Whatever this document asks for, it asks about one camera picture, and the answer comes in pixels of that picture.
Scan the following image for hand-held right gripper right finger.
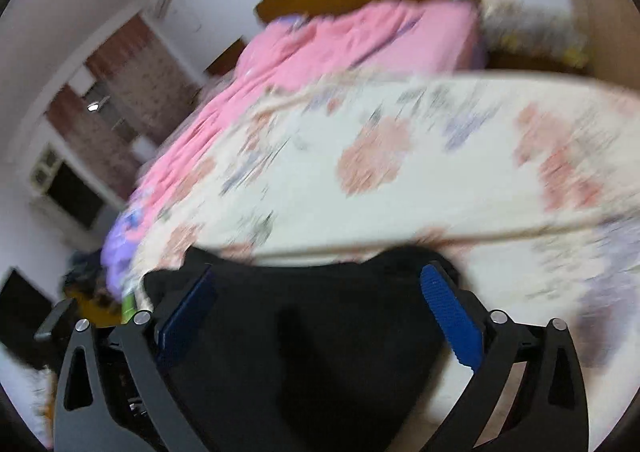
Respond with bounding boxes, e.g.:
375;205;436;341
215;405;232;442
419;262;588;452

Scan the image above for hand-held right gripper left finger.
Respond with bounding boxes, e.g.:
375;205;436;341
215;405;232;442
52;265;218;452

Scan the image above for black pants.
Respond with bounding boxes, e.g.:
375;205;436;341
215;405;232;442
142;245;481;452

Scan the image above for cream floral bedsheet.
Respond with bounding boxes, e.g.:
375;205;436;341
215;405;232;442
127;67;640;452

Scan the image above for black television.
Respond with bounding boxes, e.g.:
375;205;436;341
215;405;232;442
0;266;55;369

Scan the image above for dark window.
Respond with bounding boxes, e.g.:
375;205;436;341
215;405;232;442
46;166;105;232

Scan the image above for brown patterned curtain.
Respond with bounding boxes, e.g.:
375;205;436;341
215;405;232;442
46;86;142;204
84;14;202;135

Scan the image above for dark wooden bedside cabinet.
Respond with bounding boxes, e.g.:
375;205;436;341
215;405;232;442
204;39;249;77

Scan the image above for pink and purple quilt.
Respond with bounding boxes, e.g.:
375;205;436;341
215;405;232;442
100;0;488;303

